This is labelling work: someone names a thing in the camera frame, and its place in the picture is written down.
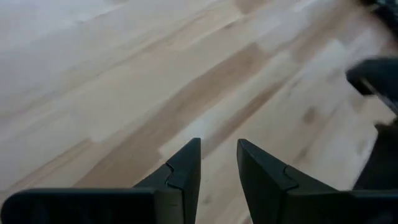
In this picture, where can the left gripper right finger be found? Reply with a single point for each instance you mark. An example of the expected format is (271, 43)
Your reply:
(261, 180)

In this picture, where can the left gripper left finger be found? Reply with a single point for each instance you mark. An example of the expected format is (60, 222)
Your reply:
(186, 174)

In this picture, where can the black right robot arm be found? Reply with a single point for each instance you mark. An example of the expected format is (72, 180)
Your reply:
(379, 71)

